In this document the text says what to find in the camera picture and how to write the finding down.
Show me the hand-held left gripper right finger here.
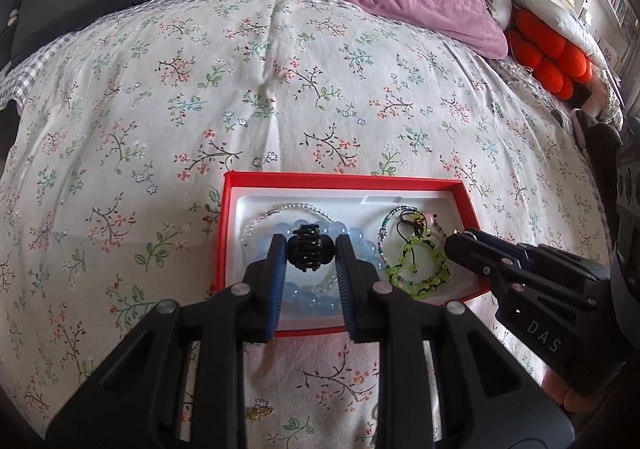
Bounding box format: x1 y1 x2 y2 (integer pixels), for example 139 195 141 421
335 234 581 449

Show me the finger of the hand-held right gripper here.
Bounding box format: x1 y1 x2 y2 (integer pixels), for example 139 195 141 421
445 236 521 292
462 228 538 265

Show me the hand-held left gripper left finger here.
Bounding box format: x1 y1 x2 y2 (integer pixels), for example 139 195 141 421
45 234 288 449

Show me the dark hair claw clip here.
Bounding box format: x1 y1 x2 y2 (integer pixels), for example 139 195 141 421
286 224 336 274

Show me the light blue bead bracelet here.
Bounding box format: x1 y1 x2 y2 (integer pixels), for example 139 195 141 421
247 216 384 318

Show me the green bead bracelet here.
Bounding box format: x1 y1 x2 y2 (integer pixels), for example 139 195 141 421
385 236 453 300

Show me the black cord pink bead bracelet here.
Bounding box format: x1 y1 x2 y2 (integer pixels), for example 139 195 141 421
395 208 444 241

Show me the multicolour seed bead bracelet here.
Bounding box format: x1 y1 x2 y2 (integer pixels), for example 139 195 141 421
377 205 419 275

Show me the clear bead bracelet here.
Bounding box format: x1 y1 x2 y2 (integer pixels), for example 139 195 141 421
240 202 351 296

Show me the red cardboard box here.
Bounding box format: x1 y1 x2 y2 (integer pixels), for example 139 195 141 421
216 172 493 337

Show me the person's right hand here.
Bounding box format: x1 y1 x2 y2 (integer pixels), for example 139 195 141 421
544 368 598 414

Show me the dark grey plush toy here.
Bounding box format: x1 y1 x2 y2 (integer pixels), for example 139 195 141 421
574 108 624 165

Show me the floral blanket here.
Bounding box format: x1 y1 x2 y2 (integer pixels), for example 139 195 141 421
0 0 617 449

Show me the orange knotted cushion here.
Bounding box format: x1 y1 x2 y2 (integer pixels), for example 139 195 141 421
505 8 594 100

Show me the dark cushion with white mark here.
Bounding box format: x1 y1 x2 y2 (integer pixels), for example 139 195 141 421
0 0 22 72

